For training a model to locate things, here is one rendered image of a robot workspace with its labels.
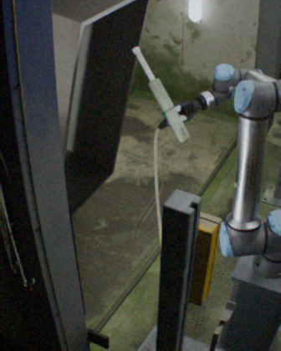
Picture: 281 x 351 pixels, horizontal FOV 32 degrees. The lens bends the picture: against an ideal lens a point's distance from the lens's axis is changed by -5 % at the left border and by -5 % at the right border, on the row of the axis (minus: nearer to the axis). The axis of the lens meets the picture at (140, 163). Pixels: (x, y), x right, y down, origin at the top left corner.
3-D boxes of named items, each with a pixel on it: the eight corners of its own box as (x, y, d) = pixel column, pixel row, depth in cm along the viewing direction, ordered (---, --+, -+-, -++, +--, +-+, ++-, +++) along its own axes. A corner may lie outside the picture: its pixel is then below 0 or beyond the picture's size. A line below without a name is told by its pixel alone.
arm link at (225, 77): (237, 62, 231) (233, 79, 241) (213, 62, 230) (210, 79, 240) (240, 76, 225) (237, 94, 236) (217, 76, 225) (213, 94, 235)
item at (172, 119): (176, 147, 247) (192, 137, 225) (168, 151, 245) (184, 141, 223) (130, 60, 248) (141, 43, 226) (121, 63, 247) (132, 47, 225)
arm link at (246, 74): (308, 84, 171) (258, 65, 236) (277, 83, 171) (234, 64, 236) (307, 115, 175) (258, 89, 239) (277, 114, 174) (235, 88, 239)
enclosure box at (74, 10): (4, 202, 267) (13, -1, 189) (64, 147, 310) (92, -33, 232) (55, 234, 258) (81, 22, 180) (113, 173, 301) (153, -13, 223)
